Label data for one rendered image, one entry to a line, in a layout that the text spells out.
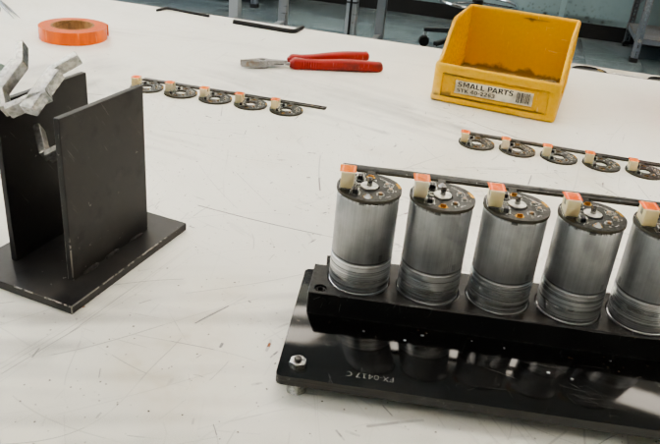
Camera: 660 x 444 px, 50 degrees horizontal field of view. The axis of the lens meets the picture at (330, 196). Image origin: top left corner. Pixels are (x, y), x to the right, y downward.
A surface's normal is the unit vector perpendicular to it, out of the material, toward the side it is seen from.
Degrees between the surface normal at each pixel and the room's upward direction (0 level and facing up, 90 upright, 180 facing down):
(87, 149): 90
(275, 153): 0
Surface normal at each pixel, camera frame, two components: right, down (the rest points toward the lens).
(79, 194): 0.92, 0.24
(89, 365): 0.08, -0.89
